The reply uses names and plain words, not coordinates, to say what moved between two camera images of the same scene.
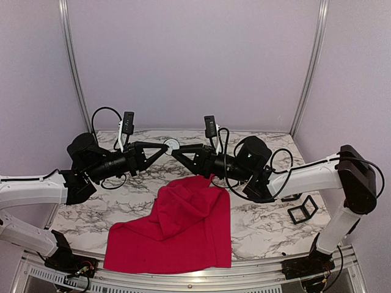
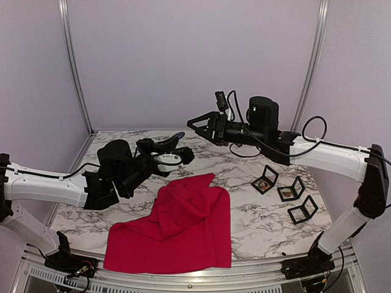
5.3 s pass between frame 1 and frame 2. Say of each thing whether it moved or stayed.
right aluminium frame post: stayed
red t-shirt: stayed
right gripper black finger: moved
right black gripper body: moved
